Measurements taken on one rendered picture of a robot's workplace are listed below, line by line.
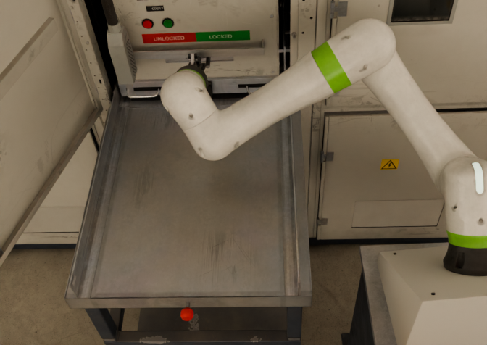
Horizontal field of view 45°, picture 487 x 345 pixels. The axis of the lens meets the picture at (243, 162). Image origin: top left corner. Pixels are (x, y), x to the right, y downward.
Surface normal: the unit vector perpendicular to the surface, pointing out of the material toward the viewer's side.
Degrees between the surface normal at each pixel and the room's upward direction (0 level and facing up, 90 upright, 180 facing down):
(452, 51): 90
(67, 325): 0
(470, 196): 53
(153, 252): 0
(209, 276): 0
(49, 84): 90
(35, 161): 90
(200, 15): 90
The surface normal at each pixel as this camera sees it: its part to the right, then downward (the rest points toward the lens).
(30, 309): -0.06, -0.64
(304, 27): -0.02, 0.76
